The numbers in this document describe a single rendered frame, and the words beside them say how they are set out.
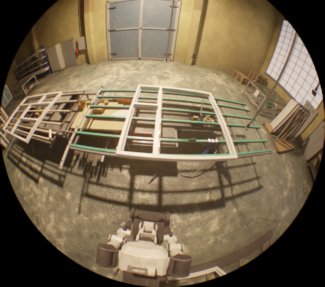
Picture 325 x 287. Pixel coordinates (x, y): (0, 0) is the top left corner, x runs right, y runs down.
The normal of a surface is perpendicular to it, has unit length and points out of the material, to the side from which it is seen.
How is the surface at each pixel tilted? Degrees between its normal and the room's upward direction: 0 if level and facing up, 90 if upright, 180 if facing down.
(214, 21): 90
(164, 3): 90
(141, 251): 45
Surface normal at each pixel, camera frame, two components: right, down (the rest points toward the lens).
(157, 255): 0.14, -0.99
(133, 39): 0.00, 0.75
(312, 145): -1.00, -0.06
